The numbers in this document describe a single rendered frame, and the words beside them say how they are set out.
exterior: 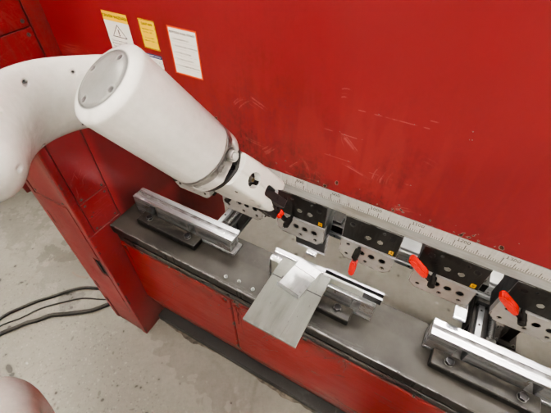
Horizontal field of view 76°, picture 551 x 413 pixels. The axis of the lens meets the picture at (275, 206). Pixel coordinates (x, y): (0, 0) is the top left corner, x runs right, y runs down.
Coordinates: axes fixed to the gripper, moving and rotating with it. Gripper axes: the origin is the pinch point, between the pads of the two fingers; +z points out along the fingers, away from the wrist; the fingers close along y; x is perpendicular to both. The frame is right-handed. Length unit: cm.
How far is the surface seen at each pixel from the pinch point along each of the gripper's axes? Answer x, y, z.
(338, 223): -16, 19, 74
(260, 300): 20, 25, 54
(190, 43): -29.9, 36.8, -1.3
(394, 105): -27.6, -8.7, 11.6
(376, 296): 4, -4, 71
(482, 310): -7, -32, 102
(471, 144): -25.3, -22.5, 18.2
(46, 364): 106, 153, 89
